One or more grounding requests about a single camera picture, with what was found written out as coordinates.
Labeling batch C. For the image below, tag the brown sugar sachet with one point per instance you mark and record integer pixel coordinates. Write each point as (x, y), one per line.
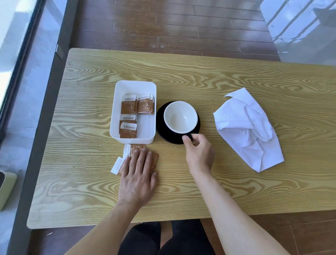
(117, 165)
(133, 147)
(154, 160)

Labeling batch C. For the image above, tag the white cloth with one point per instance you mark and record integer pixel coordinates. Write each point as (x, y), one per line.
(244, 126)

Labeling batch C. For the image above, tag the person's left little finger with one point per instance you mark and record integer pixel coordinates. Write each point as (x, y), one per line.
(126, 166)

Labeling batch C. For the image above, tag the person's black trousers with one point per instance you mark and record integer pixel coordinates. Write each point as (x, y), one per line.
(183, 239)

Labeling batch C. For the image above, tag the person's left middle finger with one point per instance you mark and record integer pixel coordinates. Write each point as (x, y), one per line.
(142, 159)

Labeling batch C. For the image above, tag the person's left forearm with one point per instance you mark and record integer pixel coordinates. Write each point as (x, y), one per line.
(105, 231)

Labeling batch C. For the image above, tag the pale green bin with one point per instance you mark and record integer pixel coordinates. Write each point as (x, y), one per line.
(6, 189)

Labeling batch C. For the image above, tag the black saucer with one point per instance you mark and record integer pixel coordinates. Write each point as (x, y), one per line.
(160, 126)

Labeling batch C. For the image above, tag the person's right hand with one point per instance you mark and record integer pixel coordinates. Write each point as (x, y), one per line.
(200, 157)

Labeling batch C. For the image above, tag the pile of brown sugar packets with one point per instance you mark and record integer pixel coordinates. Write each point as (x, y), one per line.
(128, 128)

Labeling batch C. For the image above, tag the black cup white inside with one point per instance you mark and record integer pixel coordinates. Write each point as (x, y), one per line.
(180, 117)

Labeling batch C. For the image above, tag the person's left hand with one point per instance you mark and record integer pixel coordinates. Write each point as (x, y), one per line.
(136, 184)

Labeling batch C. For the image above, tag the black window frame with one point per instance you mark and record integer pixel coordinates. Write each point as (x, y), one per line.
(22, 65)

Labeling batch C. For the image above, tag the person's right forearm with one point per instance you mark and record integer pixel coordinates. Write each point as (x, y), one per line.
(231, 215)

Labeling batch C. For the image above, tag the person's right thumb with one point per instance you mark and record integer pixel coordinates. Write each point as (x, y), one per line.
(187, 142)

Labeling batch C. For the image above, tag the person's left thumb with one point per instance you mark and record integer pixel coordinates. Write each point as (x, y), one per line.
(154, 180)

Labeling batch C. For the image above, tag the white plastic tray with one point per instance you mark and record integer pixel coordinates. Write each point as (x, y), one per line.
(135, 88)

